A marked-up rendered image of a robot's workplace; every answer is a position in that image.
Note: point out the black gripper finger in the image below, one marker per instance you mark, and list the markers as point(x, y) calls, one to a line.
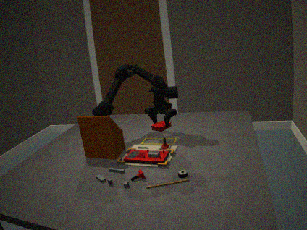
point(167, 119)
point(153, 117)

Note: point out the black toy wheel with grey hub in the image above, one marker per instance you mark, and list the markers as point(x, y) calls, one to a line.
point(182, 173)

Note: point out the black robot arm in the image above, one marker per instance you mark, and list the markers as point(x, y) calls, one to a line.
point(159, 88)

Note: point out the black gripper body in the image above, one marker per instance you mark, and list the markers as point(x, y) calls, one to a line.
point(159, 107)

